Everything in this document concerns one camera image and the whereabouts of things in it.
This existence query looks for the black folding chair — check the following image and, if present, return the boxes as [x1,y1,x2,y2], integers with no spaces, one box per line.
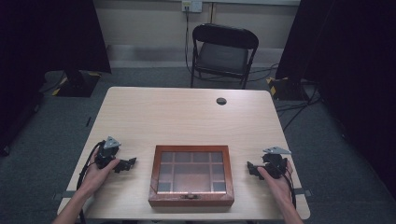
[190,22,260,91]

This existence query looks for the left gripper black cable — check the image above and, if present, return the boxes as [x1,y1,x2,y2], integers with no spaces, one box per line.
[76,140,106,224]

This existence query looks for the black cable from wall socket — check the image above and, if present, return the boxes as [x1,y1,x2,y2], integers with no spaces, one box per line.
[184,7,195,77]

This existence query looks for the person's left hand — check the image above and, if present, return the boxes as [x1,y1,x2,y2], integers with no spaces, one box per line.
[75,148,121,198]

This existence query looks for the black floor cables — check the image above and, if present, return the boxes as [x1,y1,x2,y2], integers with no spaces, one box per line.
[248,63,325,133]

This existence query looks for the black curtain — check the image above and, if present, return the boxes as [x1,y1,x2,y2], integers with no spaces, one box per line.
[275,0,396,200]
[0,0,112,157]

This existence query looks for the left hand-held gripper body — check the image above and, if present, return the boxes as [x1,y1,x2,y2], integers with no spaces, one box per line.
[93,135,121,170]

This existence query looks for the person's right hand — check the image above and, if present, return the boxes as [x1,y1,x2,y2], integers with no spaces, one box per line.
[257,160,295,210]

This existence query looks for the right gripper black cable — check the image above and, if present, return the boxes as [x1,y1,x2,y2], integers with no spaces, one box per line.
[274,164,297,209]

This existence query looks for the black stand base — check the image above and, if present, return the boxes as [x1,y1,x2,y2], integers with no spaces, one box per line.
[55,68,102,98]
[266,76,312,102]

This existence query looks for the white wall socket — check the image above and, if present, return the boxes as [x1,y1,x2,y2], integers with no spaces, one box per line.
[181,0,204,14]

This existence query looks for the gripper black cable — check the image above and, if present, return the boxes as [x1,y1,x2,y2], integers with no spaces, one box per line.
[274,164,297,209]
[76,140,106,224]

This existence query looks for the wooden box with glass lid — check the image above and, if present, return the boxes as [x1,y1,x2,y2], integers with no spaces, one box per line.
[148,145,235,208]

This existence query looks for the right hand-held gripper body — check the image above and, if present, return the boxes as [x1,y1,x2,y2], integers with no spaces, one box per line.
[262,146,292,180]

